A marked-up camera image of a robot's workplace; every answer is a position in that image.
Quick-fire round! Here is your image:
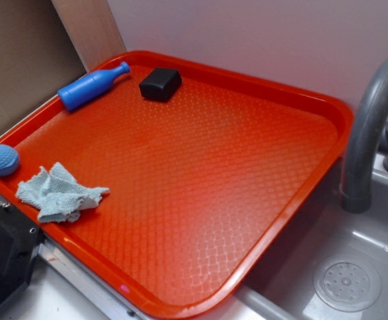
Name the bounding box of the brown cardboard panel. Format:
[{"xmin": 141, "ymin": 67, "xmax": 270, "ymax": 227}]
[{"xmin": 0, "ymin": 1, "xmax": 126, "ymax": 135}]

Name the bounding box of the black rectangular block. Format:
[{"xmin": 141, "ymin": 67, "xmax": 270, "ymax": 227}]
[{"xmin": 139, "ymin": 68, "xmax": 182, "ymax": 102}]

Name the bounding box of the grey curved faucet spout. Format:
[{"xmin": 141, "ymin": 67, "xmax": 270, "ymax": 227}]
[{"xmin": 339, "ymin": 59, "xmax": 388, "ymax": 213}]

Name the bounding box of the light blue crumpled cloth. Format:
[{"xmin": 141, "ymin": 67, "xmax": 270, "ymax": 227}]
[{"xmin": 16, "ymin": 162, "xmax": 109, "ymax": 223}]

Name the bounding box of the red plastic tray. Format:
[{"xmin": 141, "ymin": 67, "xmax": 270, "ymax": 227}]
[{"xmin": 0, "ymin": 51, "xmax": 353, "ymax": 319}]

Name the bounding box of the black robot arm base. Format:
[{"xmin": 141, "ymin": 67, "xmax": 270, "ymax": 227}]
[{"xmin": 0, "ymin": 203, "xmax": 43, "ymax": 310}]

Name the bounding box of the blue textured ball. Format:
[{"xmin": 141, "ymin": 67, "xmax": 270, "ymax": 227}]
[{"xmin": 0, "ymin": 145, "xmax": 20, "ymax": 177}]

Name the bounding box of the blue plastic toy bottle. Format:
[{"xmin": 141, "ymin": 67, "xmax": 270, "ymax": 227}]
[{"xmin": 57, "ymin": 62, "xmax": 131, "ymax": 111}]

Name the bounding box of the round sink drain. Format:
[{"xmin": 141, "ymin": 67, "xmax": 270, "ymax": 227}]
[{"xmin": 313, "ymin": 255, "xmax": 381, "ymax": 313}]

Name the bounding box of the grey toy sink basin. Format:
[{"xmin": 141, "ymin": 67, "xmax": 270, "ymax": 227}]
[{"xmin": 236, "ymin": 164, "xmax": 388, "ymax": 319}]

